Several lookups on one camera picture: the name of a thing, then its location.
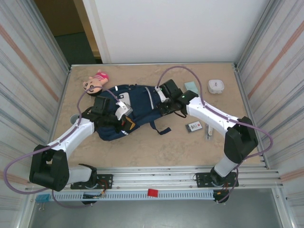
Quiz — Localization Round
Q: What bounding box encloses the aluminium rail frame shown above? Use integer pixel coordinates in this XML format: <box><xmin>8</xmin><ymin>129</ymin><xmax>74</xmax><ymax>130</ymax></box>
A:
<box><xmin>25</xmin><ymin>166</ymin><xmax>285</xmax><ymax>191</ymax></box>

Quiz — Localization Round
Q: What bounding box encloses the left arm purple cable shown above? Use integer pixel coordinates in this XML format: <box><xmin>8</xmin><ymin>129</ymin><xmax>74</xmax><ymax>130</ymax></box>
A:
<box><xmin>4</xmin><ymin>86</ymin><xmax>126</xmax><ymax>209</ymax></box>

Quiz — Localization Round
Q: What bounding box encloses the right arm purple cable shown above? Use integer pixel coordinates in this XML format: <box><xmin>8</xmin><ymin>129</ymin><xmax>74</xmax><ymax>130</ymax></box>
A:
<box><xmin>158</xmin><ymin>66</ymin><xmax>274</xmax><ymax>204</ymax></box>

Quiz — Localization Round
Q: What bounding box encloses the clear packet with small tool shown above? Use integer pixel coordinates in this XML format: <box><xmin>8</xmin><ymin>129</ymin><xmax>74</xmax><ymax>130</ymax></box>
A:
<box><xmin>204</xmin><ymin>123</ymin><xmax>215</xmax><ymax>141</ymax></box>

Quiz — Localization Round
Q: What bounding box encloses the black card pack white label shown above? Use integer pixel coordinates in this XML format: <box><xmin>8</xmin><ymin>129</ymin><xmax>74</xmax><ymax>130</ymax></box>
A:
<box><xmin>185</xmin><ymin>120</ymin><xmax>203</xmax><ymax>133</ymax></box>

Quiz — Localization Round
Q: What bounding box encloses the white square timer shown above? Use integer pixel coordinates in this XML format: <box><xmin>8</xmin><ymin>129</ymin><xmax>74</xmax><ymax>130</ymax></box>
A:
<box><xmin>208</xmin><ymin>79</ymin><xmax>226</xmax><ymax>95</ymax></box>

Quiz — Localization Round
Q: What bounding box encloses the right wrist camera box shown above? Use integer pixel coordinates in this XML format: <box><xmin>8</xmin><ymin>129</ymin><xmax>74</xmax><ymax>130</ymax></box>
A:
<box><xmin>154</xmin><ymin>86</ymin><xmax>167</xmax><ymax>102</ymax></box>

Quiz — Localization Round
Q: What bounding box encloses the light blue pencil case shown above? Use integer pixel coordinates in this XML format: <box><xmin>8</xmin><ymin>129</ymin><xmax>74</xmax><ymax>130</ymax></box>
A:
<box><xmin>184</xmin><ymin>81</ymin><xmax>199</xmax><ymax>95</ymax></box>

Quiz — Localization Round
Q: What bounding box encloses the light blue tag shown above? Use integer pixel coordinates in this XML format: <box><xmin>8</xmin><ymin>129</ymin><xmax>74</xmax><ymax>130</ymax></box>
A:
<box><xmin>35</xmin><ymin>193</ymin><xmax>51</xmax><ymax>203</ymax></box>

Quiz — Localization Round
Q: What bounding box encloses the tan door frame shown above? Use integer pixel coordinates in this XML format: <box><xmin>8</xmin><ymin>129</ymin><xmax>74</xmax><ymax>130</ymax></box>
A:
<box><xmin>73</xmin><ymin>0</ymin><xmax>102</xmax><ymax>59</ymax></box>

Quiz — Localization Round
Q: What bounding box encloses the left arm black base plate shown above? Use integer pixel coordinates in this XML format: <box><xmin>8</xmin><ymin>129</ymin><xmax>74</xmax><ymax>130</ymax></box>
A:
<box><xmin>70</xmin><ymin>174</ymin><xmax>114</xmax><ymax>190</ymax></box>

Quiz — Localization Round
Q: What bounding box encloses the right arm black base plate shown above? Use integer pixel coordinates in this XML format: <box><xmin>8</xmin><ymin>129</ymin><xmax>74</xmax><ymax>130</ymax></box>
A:
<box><xmin>195</xmin><ymin>171</ymin><xmax>239</xmax><ymax>189</ymax></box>

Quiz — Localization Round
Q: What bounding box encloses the black power connector with wires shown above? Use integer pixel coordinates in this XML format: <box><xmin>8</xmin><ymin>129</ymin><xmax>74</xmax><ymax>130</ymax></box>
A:
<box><xmin>212</xmin><ymin>189</ymin><xmax>230</xmax><ymax>204</ymax></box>
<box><xmin>82</xmin><ymin>191</ymin><xmax>107</xmax><ymax>200</ymax></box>

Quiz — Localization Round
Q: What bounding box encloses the navy blue backpack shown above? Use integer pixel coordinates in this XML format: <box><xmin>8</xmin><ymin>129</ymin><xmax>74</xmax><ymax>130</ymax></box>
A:
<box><xmin>95</xmin><ymin>84</ymin><xmax>186</xmax><ymax>143</ymax></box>

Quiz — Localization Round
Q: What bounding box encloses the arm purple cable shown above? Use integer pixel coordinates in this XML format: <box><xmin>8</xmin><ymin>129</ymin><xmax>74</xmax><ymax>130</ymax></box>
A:
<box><xmin>158</xmin><ymin>66</ymin><xmax>274</xmax><ymax>204</ymax></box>
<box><xmin>4</xmin><ymin>86</ymin><xmax>126</xmax><ymax>209</ymax></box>

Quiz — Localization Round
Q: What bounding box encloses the slotted light blue cable duct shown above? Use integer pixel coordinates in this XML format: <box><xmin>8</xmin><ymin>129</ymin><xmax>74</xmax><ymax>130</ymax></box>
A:
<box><xmin>50</xmin><ymin>190</ymin><xmax>215</xmax><ymax>201</ymax></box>

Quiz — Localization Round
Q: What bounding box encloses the plush doll with pink shirt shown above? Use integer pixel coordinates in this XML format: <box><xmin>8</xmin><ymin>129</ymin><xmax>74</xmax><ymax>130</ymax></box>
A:
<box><xmin>82</xmin><ymin>69</ymin><xmax>110</xmax><ymax>97</ymax></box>

